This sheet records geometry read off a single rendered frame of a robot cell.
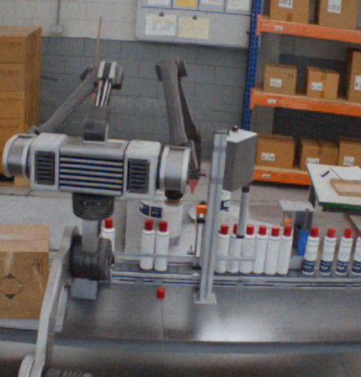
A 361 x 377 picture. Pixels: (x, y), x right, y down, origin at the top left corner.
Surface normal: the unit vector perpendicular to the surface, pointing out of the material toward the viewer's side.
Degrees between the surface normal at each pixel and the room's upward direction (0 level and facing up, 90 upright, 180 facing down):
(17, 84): 90
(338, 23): 91
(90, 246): 90
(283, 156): 90
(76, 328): 0
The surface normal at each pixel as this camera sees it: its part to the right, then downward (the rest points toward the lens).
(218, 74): -0.07, 0.33
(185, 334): 0.07, -0.94
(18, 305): 0.18, 0.34
